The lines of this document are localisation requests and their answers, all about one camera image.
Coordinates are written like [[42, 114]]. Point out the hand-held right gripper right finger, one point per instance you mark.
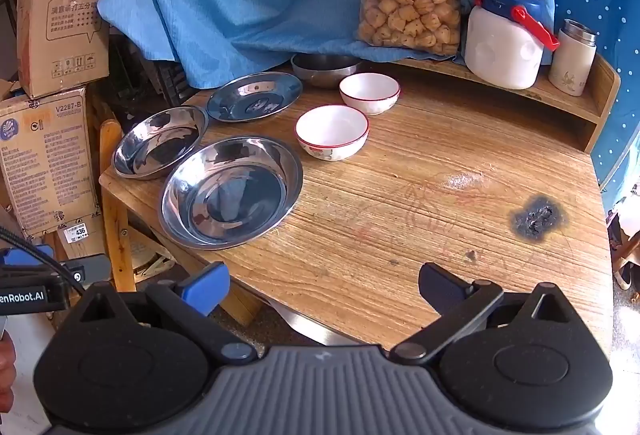
[[437, 286]]

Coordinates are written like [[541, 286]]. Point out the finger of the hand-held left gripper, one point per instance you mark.
[[27, 256]]

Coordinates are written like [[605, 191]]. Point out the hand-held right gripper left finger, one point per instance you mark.
[[207, 287]]

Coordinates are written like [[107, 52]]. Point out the large deep steel plate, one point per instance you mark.
[[230, 195]]

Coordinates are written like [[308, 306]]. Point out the medium deep steel plate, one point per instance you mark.
[[155, 145]]

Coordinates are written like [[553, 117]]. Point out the white bowl red rim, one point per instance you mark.
[[369, 90], [331, 127]]

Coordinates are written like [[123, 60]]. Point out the steel bowl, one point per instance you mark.
[[320, 67]]

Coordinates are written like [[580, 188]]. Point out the person's left hand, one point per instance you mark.
[[6, 375]]

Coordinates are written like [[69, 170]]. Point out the cardboard box white label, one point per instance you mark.
[[80, 235]]

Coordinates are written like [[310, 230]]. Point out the large printed cardboard box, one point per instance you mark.
[[45, 165]]

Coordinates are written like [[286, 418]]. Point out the white shoe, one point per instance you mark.
[[624, 276]]

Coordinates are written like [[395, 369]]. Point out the pink bedding cloth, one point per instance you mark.
[[625, 210]]

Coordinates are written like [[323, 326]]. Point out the dark ribbed object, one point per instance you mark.
[[170, 80]]

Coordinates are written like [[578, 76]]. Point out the wooden desk shelf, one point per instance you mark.
[[550, 107]]

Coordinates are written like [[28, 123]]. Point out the open cardboard box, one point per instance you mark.
[[65, 40]]

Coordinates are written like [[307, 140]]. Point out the wooden framed board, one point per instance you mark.
[[7, 15]]

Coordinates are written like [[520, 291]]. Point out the white jug blue lid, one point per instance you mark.
[[500, 50]]

